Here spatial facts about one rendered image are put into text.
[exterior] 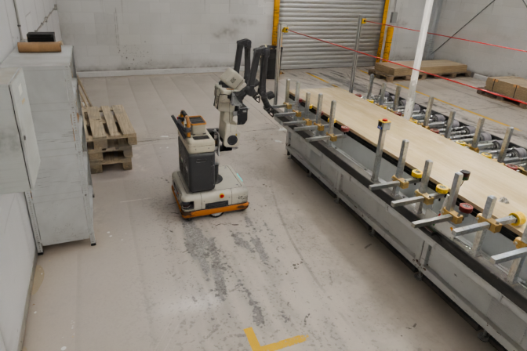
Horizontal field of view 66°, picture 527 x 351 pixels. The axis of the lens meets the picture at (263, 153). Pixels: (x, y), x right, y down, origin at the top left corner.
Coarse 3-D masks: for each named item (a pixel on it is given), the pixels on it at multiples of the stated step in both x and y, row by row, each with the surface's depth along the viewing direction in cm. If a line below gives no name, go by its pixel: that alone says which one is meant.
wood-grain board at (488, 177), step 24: (312, 96) 483; (336, 96) 488; (336, 120) 406; (360, 120) 409; (408, 120) 416; (384, 144) 351; (432, 144) 356; (456, 144) 359; (432, 168) 309; (456, 168) 311; (480, 168) 313; (504, 168) 315; (480, 192) 277; (504, 192) 279; (504, 216) 249
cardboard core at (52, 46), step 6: (18, 42) 316; (24, 42) 318; (30, 42) 319; (36, 42) 320; (42, 42) 322; (48, 42) 323; (54, 42) 325; (18, 48) 315; (24, 48) 317; (30, 48) 318; (36, 48) 320; (42, 48) 321; (48, 48) 323; (54, 48) 324; (60, 48) 332
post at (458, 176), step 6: (456, 174) 249; (462, 174) 248; (456, 180) 249; (456, 186) 251; (450, 192) 255; (456, 192) 253; (450, 198) 256; (456, 198) 255; (450, 204) 256; (450, 210) 257; (450, 222) 262
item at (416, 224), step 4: (460, 212) 259; (436, 216) 253; (440, 216) 253; (444, 216) 254; (448, 216) 254; (464, 216) 259; (420, 220) 248; (424, 220) 248; (428, 220) 249; (432, 220) 249; (436, 220) 250; (440, 220) 252; (444, 220) 253; (448, 220) 254; (412, 224) 246; (416, 224) 244; (420, 224) 246; (424, 224) 247; (428, 224) 249
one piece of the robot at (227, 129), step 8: (216, 88) 382; (224, 88) 371; (216, 96) 383; (224, 96) 368; (216, 104) 380; (224, 104) 377; (224, 112) 382; (232, 112) 384; (224, 120) 384; (232, 120) 394; (224, 128) 385; (232, 128) 386; (224, 136) 387; (232, 136) 389; (224, 144) 390; (232, 144) 392
